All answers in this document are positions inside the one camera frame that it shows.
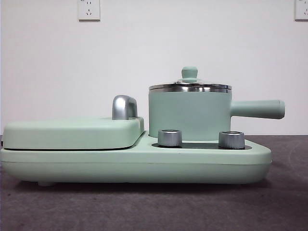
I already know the silver control knob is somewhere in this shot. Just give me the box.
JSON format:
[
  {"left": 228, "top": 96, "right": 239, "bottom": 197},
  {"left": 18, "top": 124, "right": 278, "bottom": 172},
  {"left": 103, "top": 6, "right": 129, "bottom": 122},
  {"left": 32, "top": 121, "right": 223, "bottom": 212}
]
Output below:
[
  {"left": 218, "top": 131, "right": 245, "bottom": 149},
  {"left": 157, "top": 129, "right": 183, "bottom": 147}
]

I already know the mint green pot with handle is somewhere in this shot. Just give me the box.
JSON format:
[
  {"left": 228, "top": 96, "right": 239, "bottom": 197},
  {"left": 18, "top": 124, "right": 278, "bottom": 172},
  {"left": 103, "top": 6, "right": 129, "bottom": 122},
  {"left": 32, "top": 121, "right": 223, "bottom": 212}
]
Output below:
[{"left": 148, "top": 86, "right": 286, "bottom": 142}]

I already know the mint green breakfast machine base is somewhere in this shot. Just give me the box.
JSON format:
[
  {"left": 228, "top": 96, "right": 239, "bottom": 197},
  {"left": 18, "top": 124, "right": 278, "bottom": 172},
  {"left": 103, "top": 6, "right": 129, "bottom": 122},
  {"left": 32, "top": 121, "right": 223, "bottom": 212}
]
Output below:
[{"left": 0, "top": 131, "right": 272, "bottom": 187}]

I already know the chrome griddle lid handle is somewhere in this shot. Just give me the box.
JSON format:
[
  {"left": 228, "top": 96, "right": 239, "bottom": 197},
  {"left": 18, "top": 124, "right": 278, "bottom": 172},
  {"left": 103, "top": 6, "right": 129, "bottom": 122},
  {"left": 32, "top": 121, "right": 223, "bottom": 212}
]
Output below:
[{"left": 112, "top": 95, "right": 139, "bottom": 120}]

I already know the glass pot lid green knob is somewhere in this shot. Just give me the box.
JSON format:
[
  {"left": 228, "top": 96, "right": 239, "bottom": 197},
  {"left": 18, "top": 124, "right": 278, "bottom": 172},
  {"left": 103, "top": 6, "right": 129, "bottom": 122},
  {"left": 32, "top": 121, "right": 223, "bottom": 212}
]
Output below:
[{"left": 148, "top": 66, "right": 233, "bottom": 89}]

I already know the white wall socket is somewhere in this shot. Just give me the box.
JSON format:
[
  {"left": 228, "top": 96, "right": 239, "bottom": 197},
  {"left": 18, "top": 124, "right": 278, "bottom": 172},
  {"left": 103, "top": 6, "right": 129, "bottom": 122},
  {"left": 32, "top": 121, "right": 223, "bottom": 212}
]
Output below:
[
  {"left": 294, "top": 0, "right": 308, "bottom": 21},
  {"left": 78, "top": 0, "right": 101, "bottom": 22}
]

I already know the mint green hinged griddle lid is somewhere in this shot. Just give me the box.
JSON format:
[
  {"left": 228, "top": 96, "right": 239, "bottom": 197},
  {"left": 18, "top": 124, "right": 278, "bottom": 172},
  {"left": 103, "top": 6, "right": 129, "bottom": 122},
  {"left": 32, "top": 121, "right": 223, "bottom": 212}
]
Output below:
[{"left": 3, "top": 116, "right": 146, "bottom": 150}]

